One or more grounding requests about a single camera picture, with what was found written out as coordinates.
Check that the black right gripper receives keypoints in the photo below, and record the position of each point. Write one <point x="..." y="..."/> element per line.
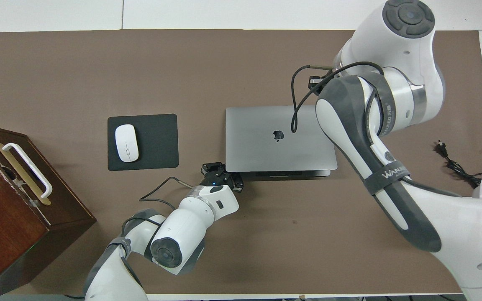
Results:
<point x="317" y="82"/>

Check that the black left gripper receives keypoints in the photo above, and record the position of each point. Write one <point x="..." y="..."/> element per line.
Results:
<point x="220" y="180"/>

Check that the grey laptop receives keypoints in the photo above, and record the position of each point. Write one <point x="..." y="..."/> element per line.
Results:
<point x="278" y="150"/>

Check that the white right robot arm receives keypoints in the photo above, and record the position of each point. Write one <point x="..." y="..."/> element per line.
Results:
<point x="433" y="217"/>

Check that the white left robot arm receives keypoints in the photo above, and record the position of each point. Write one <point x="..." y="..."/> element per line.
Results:
<point x="182" y="234"/>

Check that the black mouse pad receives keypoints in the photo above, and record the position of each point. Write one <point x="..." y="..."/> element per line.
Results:
<point x="157" y="138"/>

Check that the white computer mouse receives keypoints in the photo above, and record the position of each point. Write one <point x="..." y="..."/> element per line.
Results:
<point x="126" y="143"/>

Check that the brown table mat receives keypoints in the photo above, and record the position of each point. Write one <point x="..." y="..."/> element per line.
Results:
<point x="98" y="67"/>

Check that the dark brown wooden box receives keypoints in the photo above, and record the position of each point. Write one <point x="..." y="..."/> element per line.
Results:
<point x="6" y="225"/>

